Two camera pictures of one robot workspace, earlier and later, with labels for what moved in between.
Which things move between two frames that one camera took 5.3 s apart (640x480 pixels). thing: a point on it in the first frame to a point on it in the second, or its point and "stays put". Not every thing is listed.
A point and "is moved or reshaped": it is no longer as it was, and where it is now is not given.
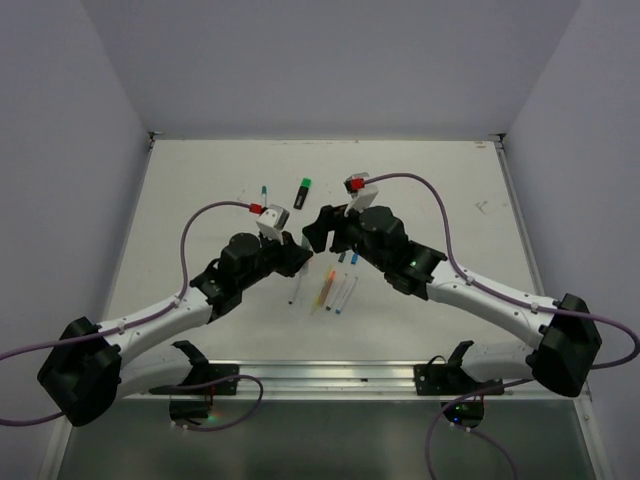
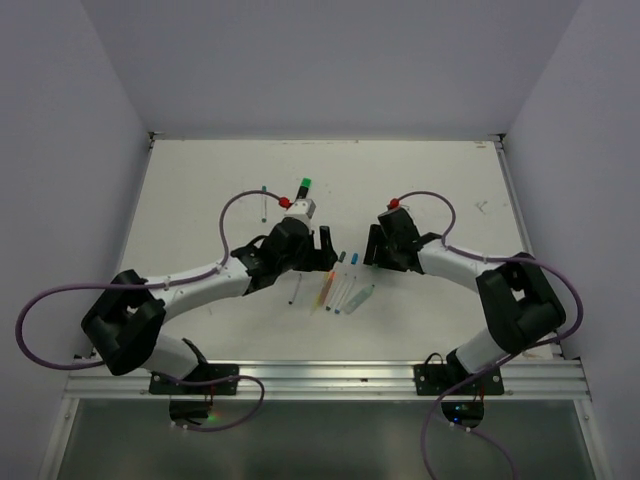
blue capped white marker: (346, 297) stays put
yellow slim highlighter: (321, 291) stays put
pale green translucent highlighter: (307, 267) is moved or reshaped
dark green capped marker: (336, 292) stays put
